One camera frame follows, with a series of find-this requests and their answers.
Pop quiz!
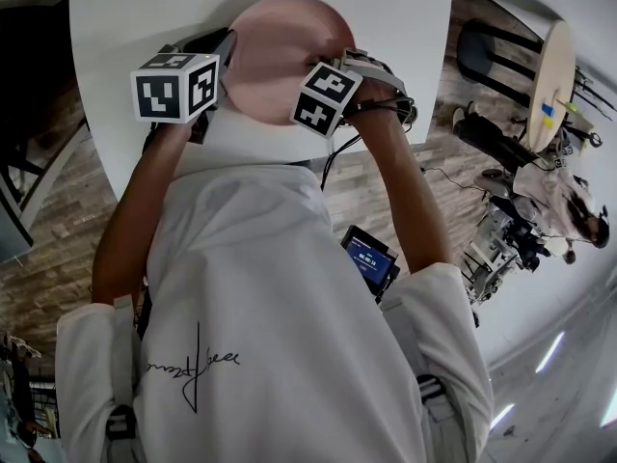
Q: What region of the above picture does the person's right forearm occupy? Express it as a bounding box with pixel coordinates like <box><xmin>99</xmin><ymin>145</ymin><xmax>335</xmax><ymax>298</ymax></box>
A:
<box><xmin>346</xmin><ymin>79</ymin><xmax>454</xmax><ymax>277</ymax></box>

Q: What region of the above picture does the person's left forearm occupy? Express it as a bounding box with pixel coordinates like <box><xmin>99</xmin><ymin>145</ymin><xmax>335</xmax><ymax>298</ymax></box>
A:
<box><xmin>91</xmin><ymin>121</ymin><xmax>194</xmax><ymax>308</ymax></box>

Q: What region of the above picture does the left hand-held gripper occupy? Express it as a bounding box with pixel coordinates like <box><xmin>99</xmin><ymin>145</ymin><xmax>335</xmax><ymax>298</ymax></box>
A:
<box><xmin>129</xmin><ymin>26</ymin><xmax>239</xmax><ymax>151</ymax></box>

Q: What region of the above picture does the person's white shirt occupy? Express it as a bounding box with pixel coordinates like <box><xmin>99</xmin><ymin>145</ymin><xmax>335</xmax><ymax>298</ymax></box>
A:
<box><xmin>55</xmin><ymin>161</ymin><xmax>496</xmax><ymax>463</ymax></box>

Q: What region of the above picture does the grey shoulder strap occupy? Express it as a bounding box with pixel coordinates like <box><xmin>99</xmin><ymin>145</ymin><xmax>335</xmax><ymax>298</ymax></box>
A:
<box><xmin>379</xmin><ymin>295</ymin><xmax>457</xmax><ymax>426</ymax></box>
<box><xmin>105</xmin><ymin>292</ymin><xmax>142</xmax><ymax>446</ymax></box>

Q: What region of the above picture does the white chair frame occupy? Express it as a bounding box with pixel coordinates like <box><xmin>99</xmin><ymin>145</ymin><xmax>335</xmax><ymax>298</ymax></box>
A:
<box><xmin>0</xmin><ymin>118</ymin><xmax>93</xmax><ymax>262</ymax></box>

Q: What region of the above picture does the cluttered equipment rack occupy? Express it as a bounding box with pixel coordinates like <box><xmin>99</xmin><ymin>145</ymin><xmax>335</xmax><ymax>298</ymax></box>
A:
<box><xmin>460</xmin><ymin>195</ymin><xmax>553</xmax><ymax>306</ymax></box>

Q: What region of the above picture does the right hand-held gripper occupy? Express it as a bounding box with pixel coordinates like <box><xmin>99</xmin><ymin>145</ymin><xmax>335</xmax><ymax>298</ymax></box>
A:
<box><xmin>289</xmin><ymin>48</ymin><xmax>410</xmax><ymax>140</ymax></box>

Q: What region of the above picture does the white table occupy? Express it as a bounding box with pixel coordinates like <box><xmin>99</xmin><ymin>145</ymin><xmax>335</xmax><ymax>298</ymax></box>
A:
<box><xmin>68</xmin><ymin>0</ymin><xmax>455</xmax><ymax>166</ymax></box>

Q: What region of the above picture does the big pink plate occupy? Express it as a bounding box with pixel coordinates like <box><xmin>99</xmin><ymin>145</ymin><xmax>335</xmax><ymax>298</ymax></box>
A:
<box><xmin>222</xmin><ymin>0</ymin><xmax>357</xmax><ymax>127</ymax></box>

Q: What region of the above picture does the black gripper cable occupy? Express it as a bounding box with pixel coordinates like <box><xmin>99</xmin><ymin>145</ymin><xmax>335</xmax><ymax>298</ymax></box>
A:
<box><xmin>320</xmin><ymin>77</ymin><xmax>421</xmax><ymax>192</ymax></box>

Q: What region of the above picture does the round wooden table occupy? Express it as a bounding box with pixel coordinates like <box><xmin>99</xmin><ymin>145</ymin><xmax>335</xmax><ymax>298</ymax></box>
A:
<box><xmin>527</xmin><ymin>19</ymin><xmax>577</xmax><ymax>153</ymax></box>

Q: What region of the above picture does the black round table base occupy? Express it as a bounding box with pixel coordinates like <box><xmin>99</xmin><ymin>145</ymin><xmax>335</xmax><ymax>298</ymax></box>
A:
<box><xmin>456</xmin><ymin>18</ymin><xmax>544</xmax><ymax>108</ymax></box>

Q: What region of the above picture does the black screen device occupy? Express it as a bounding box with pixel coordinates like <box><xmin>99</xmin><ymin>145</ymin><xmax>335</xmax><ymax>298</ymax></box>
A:
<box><xmin>340</xmin><ymin>225</ymin><xmax>401</xmax><ymax>303</ymax></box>

